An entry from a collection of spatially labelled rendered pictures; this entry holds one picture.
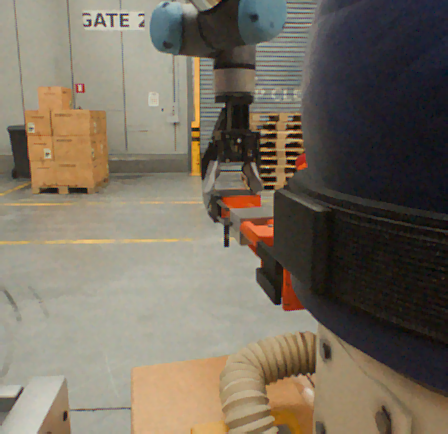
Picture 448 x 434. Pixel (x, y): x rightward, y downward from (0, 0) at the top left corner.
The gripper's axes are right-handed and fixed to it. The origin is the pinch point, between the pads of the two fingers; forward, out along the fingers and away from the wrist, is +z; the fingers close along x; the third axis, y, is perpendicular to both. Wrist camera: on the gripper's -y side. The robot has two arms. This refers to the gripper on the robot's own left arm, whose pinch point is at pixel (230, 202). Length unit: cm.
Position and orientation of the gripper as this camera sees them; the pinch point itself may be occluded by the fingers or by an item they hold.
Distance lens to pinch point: 80.3
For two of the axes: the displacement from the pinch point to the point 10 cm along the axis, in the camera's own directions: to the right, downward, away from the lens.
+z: 0.0, 9.8, 2.0
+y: 2.1, 1.9, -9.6
